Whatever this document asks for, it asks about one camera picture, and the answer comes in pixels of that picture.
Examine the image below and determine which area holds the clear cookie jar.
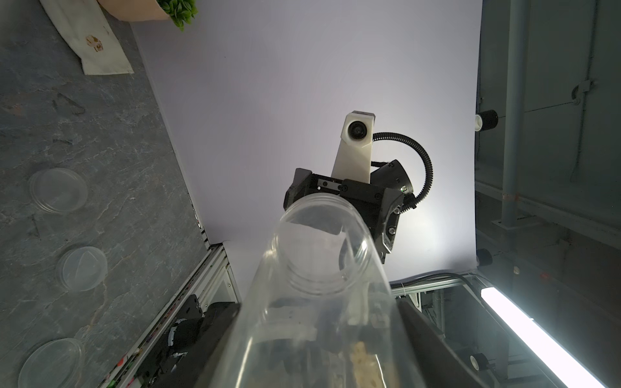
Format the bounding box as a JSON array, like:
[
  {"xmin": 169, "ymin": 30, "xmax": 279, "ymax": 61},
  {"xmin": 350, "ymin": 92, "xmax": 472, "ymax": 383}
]
[{"xmin": 210, "ymin": 194, "xmax": 425, "ymax": 387}]

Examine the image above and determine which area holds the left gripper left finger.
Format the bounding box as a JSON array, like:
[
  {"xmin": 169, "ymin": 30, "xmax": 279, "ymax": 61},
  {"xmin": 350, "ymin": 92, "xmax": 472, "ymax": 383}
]
[{"xmin": 154, "ymin": 302, "xmax": 241, "ymax": 387}]

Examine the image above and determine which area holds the beige gardening glove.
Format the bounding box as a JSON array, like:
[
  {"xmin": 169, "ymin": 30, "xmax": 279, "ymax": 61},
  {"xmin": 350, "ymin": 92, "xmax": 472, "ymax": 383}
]
[{"xmin": 40, "ymin": 0, "xmax": 134, "ymax": 76}]

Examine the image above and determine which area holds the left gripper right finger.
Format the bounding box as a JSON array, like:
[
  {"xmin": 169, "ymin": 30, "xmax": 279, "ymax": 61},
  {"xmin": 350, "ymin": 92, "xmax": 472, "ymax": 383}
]
[{"xmin": 396, "ymin": 297, "xmax": 488, "ymax": 388}]

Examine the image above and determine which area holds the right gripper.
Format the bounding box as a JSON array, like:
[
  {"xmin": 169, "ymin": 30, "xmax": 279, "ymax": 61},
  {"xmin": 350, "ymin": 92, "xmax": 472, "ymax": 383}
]
[{"xmin": 283, "ymin": 167, "xmax": 415, "ymax": 263}]

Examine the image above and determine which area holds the potted green plant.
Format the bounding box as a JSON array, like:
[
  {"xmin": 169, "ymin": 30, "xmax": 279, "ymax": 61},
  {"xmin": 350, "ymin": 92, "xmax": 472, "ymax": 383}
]
[{"xmin": 98, "ymin": 0, "xmax": 198, "ymax": 31}]

